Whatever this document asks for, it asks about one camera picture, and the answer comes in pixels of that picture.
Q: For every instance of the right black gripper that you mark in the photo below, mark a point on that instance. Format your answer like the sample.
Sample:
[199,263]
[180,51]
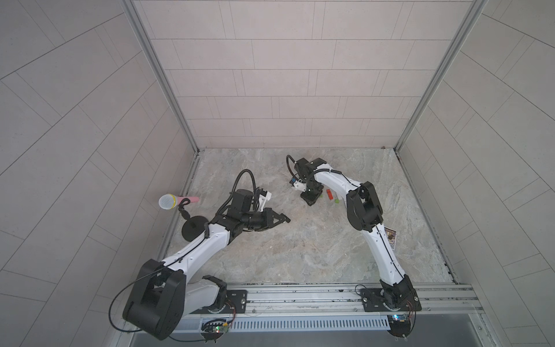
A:
[311,199]

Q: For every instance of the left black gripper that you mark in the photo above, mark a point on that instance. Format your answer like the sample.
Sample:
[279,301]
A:
[266,215]

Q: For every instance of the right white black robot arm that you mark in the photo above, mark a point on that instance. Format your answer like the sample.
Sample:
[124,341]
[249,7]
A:
[365,214]

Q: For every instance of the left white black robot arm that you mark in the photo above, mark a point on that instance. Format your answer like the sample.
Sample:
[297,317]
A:
[163,292]

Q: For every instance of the playing card box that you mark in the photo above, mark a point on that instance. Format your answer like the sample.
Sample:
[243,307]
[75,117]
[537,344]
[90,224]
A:
[391,236]

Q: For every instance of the white ventilation grille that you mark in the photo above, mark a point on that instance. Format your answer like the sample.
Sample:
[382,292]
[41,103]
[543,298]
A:
[309,324]

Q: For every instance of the pink yellow toy microphone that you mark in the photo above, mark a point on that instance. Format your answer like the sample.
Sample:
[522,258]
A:
[169,201]

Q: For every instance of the left circuit board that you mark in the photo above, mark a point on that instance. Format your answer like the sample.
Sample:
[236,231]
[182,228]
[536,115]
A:
[214,329]

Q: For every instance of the circuit board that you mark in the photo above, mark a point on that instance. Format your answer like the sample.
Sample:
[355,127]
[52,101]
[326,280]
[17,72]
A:
[401,325]
[214,329]

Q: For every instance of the right circuit board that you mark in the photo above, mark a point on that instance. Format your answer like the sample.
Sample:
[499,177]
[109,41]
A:
[401,325]

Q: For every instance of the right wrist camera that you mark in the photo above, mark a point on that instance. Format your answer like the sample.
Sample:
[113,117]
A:
[297,184]

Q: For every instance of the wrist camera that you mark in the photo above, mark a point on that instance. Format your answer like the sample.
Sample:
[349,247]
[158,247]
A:
[297,184]
[263,197]

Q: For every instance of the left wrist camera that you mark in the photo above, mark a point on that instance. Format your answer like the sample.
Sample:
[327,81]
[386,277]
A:
[263,197]

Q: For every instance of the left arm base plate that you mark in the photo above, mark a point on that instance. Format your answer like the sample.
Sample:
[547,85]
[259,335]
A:
[234,300]

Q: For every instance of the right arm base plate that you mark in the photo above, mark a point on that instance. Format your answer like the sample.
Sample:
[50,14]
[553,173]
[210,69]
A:
[373,301]

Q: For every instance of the aluminium rail frame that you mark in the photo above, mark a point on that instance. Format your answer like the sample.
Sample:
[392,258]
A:
[292,299]

